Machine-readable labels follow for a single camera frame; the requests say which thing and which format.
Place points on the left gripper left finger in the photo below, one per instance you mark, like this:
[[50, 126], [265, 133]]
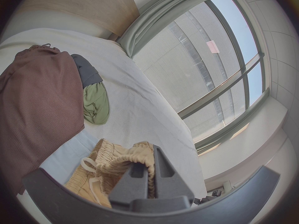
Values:
[[130, 190]]

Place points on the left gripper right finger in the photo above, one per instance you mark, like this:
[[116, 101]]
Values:
[[170, 185]]

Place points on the tan shorts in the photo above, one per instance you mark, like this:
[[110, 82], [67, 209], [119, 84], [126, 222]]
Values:
[[105, 162]]

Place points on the bed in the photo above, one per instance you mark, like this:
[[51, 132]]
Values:
[[140, 101]]

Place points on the green garment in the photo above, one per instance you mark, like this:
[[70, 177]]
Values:
[[95, 106]]

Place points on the window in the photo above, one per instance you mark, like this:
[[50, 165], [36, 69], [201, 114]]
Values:
[[186, 66]]

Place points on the black garment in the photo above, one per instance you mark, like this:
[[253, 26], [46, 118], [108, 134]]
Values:
[[86, 71]]

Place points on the dark brown shorts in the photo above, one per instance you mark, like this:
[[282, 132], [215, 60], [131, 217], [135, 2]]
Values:
[[35, 101]]

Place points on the grey-green curtain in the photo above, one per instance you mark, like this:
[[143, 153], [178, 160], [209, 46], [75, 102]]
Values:
[[144, 24]]

